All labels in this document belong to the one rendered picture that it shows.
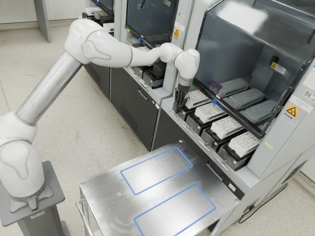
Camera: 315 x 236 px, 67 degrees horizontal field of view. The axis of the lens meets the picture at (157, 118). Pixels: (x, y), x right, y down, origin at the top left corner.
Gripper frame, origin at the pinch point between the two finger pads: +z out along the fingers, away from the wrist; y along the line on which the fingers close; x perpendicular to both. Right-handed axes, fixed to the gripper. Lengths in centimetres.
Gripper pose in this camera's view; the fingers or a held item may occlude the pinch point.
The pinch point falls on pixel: (177, 108)
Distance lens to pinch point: 159.2
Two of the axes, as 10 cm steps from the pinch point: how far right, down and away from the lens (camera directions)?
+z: -1.5, 7.5, 6.5
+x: -8.2, 2.7, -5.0
